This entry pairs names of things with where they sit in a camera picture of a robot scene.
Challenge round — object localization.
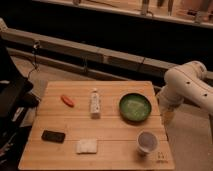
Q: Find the black hanging cable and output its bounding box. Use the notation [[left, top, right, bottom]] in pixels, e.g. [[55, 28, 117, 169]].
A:
[[27, 41, 40, 79]]

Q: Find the white folded sponge cloth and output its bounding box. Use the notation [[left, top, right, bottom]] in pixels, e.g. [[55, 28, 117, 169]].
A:
[[76, 139, 97, 154]]

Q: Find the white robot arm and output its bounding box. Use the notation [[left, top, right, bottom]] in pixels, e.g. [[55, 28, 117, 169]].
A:
[[156, 61, 213, 125]]

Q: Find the black smartphone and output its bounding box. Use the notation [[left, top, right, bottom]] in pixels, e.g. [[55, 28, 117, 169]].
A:
[[41, 130, 65, 143]]

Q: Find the black equipment on left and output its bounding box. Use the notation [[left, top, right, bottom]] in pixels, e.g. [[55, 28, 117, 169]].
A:
[[0, 37, 39, 171]]

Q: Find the white tube bottle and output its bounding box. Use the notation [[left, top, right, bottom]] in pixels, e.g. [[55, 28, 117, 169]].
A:
[[90, 88, 100, 119]]

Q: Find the white paper cup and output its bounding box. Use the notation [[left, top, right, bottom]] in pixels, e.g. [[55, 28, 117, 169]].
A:
[[136, 131, 158, 156]]

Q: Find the green ceramic bowl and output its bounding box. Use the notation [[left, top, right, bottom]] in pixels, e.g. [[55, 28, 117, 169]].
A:
[[119, 93, 152, 122]]

